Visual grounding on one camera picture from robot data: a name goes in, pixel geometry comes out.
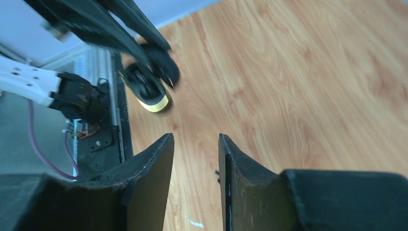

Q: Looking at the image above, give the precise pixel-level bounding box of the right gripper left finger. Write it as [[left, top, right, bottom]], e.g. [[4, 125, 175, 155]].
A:
[[0, 133, 175, 231]]

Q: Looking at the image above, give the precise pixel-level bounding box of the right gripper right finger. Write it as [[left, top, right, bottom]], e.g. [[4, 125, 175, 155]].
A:
[[218, 134, 408, 231]]

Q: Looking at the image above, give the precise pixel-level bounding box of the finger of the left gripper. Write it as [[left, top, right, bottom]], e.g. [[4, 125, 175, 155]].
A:
[[26, 0, 151, 67], [105, 0, 171, 51]]

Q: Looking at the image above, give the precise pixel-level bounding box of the black earbud charging case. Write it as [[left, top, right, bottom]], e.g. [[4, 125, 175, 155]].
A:
[[120, 43, 182, 113]]

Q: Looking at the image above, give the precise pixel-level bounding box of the black earbud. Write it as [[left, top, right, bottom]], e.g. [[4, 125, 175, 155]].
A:
[[215, 170, 220, 183]]

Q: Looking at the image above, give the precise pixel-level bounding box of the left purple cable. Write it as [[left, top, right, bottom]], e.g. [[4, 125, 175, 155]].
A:
[[27, 99, 80, 181]]

